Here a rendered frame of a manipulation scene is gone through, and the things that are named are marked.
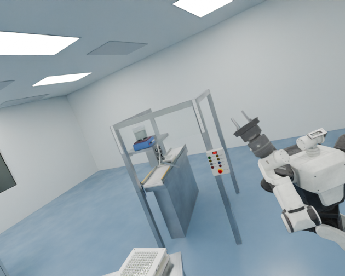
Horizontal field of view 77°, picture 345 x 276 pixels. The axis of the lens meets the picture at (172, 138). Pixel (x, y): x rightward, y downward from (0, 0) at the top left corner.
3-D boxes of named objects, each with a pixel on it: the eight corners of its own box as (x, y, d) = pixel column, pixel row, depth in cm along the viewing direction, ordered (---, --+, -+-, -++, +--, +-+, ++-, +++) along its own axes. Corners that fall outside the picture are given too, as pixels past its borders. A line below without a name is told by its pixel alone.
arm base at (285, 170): (266, 196, 114) (257, 180, 123) (288, 195, 115) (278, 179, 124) (276, 177, 105) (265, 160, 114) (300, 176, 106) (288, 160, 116)
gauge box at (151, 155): (159, 165, 249) (153, 149, 245) (150, 167, 252) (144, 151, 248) (164, 158, 269) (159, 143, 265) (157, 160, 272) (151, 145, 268)
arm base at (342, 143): (349, 171, 118) (328, 159, 127) (367, 156, 118) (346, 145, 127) (350, 156, 108) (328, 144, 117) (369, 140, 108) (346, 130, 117)
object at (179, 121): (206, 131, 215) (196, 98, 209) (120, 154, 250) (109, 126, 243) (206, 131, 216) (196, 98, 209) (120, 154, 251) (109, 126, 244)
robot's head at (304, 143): (298, 153, 115) (295, 137, 113) (315, 146, 116) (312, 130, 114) (308, 155, 109) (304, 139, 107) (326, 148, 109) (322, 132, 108)
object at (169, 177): (166, 188, 260) (164, 181, 258) (145, 192, 269) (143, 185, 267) (188, 151, 379) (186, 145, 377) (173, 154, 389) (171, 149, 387)
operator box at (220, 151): (230, 173, 216) (222, 149, 211) (213, 176, 221) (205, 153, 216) (230, 170, 221) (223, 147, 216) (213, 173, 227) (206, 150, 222)
